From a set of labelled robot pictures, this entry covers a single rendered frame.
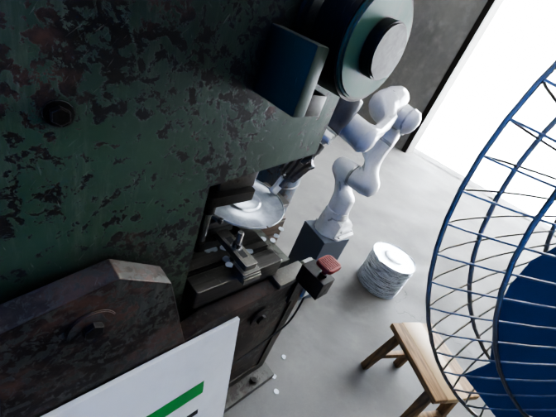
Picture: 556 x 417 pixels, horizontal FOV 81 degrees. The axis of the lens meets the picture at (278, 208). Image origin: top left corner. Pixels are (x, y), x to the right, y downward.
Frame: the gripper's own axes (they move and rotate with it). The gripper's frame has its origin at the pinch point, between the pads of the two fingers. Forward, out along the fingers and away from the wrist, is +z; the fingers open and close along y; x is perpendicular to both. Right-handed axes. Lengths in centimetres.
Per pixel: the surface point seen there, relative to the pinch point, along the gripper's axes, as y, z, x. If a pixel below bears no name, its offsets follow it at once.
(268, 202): -4.3, 5.7, 3.0
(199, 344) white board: -35, 38, 22
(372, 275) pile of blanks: 1, 21, -122
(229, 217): -10.6, 12.9, 18.4
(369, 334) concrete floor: -28, 42, -105
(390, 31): -38, -39, 43
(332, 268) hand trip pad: -34.2, 4.8, -4.2
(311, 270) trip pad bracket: -29.6, 10.7, -4.7
